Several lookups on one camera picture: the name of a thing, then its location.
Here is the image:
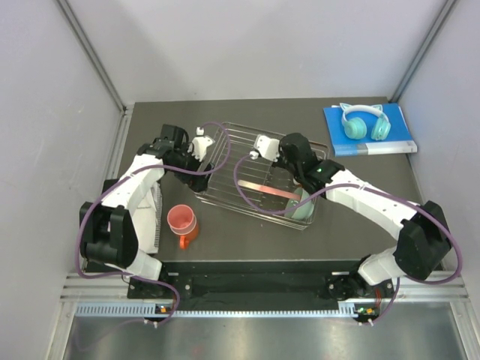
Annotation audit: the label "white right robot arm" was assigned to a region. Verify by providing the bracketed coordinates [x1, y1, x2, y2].
[250, 133, 452, 297]

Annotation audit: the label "metal wire dish rack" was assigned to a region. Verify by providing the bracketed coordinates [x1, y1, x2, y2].
[195, 122, 317, 230]

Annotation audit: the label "blue book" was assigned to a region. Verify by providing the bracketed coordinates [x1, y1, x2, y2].
[323, 103, 418, 157]

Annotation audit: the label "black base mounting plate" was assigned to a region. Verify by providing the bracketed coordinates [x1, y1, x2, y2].
[126, 260, 395, 311]

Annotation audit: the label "cream and pink plate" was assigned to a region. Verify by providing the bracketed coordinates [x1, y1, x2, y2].
[237, 180, 301, 201]

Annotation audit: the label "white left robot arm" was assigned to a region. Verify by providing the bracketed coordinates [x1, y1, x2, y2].
[76, 124, 215, 298]

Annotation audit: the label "pink plastic cup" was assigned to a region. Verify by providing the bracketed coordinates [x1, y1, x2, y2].
[166, 205, 197, 236]

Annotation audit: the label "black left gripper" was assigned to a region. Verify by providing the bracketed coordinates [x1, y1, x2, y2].
[169, 142, 214, 193]

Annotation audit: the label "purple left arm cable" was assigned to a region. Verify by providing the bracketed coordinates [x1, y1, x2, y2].
[74, 120, 230, 327]

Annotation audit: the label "teal cat-ear headphones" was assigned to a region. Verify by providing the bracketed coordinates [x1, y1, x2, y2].
[339, 102, 392, 142]

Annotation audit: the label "orange mug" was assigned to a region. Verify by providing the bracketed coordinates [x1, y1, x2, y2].
[173, 222, 200, 250]

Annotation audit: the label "white paper booklet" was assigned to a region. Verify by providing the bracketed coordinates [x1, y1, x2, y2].
[133, 184, 163, 254]

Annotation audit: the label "mint green bowl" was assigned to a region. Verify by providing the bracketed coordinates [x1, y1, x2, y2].
[284, 187, 314, 221]

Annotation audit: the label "grey slotted cable duct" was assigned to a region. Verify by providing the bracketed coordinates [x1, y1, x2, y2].
[76, 302, 359, 318]

